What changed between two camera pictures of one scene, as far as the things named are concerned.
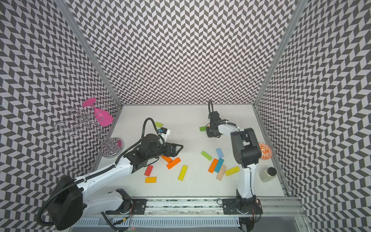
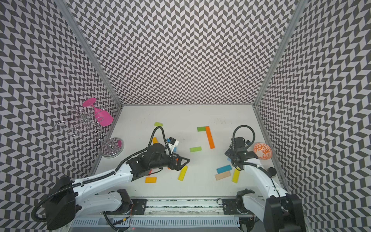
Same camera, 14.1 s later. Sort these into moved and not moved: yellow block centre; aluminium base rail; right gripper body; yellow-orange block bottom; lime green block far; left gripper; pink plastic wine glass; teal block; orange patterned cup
Moved: left gripper; teal block; right gripper body
Not moved: lime green block far; yellow block centre; aluminium base rail; pink plastic wine glass; orange patterned cup; yellow-orange block bottom
